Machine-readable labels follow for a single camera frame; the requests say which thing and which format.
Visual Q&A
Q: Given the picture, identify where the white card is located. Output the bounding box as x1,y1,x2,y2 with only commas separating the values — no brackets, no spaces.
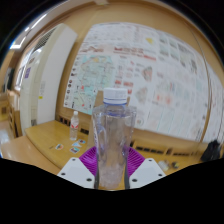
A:
158,159,171,172

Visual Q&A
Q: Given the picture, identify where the white standing air conditioner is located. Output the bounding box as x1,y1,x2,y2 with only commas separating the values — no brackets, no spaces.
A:
19,23,78,127

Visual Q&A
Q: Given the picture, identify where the large wall poster display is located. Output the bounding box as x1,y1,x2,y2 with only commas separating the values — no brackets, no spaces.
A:
63,22,210,143

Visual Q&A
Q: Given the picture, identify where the group of wooden chairs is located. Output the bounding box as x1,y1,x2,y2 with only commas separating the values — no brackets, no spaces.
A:
5,88,24,138

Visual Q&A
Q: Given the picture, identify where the black bag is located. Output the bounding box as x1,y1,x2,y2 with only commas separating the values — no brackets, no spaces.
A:
199,139,223,163

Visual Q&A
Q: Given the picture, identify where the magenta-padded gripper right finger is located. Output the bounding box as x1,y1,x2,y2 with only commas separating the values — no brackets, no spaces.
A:
125,146,167,189

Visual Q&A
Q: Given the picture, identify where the small red-labelled water bottle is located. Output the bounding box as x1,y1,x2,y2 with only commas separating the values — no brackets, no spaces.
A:
69,110,80,141

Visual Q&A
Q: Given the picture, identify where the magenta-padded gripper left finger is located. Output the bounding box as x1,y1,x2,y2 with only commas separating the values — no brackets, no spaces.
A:
57,146,100,189

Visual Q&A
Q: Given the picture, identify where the clear plastic water bottle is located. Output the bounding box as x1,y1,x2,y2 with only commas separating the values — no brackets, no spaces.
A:
91,87,138,190

